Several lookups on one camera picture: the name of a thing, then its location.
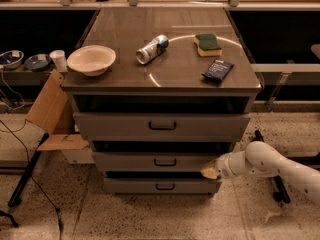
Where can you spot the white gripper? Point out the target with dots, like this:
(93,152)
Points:
(224,168)

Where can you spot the grey drawer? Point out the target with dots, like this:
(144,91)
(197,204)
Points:
(157,156)
(161,127)
(138,182)

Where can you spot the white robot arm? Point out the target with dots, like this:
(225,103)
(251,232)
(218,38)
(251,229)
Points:
(262,160)

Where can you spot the grey bottom drawer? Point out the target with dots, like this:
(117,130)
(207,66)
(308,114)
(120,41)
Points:
(138,182)

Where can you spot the grey drawer cabinet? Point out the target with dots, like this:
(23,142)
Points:
(171,83)

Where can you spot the grey top drawer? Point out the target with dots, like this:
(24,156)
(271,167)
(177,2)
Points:
(161,127)

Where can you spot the dark blue snack packet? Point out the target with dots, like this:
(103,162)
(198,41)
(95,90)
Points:
(218,70)

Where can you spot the green yellow sponge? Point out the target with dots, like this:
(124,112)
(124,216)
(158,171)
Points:
(207,45)

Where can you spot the silver blue soda can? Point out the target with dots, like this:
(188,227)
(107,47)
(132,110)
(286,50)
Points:
(152,50)

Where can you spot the brown cardboard box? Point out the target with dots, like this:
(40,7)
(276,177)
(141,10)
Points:
(52,112)

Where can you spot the white paper cup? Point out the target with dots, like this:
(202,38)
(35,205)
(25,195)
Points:
(59,59)

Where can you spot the black left stand leg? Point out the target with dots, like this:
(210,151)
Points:
(15,199)

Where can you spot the white blue bowl on shelf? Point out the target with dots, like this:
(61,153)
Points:
(11,59)

